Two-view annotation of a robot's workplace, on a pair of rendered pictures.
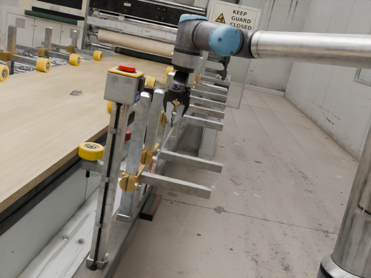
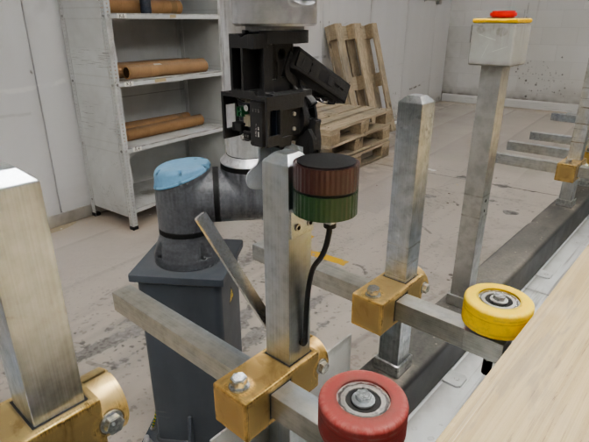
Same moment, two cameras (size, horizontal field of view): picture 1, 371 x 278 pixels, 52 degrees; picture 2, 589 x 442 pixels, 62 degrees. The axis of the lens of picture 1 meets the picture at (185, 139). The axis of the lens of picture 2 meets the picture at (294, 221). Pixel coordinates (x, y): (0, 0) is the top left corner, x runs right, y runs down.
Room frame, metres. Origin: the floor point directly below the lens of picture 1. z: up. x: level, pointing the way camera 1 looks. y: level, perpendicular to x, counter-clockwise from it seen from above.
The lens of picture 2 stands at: (1.74, 0.41, 1.22)
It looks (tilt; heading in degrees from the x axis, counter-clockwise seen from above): 22 degrees down; 217
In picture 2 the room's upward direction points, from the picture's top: straight up
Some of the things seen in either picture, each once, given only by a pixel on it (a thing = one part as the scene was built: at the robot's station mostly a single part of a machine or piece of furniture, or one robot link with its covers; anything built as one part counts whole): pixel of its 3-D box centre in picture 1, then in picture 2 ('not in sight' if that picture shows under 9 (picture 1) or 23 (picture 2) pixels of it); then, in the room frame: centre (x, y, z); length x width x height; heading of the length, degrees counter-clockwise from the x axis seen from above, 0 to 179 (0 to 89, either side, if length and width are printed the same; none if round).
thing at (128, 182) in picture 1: (132, 176); (391, 295); (1.16, 0.14, 0.84); 0.13 x 0.06 x 0.05; 176
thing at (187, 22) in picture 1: (191, 34); not in sight; (1.31, 0.05, 1.32); 0.10 x 0.09 x 0.12; 46
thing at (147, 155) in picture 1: (148, 153); (276, 381); (1.41, 0.13, 0.85); 0.13 x 0.06 x 0.05; 176
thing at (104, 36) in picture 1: (155, 47); not in sight; (4.02, 0.49, 1.05); 1.43 x 0.12 x 0.12; 86
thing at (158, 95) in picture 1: (148, 150); (287, 358); (1.38, 0.13, 0.86); 0.03 x 0.03 x 0.48; 86
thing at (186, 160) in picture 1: (167, 156); (221, 361); (1.42, 0.06, 0.84); 0.43 x 0.03 x 0.04; 86
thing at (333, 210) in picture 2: not in sight; (325, 199); (1.39, 0.18, 1.07); 0.06 x 0.06 x 0.02
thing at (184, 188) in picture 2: not in sight; (187, 193); (0.92, -0.58, 0.79); 0.17 x 0.15 x 0.18; 136
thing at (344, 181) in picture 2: (146, 90); (326, 173); (1.39, 0.18, 1.09); 0.06 x 0.06 x 0.02
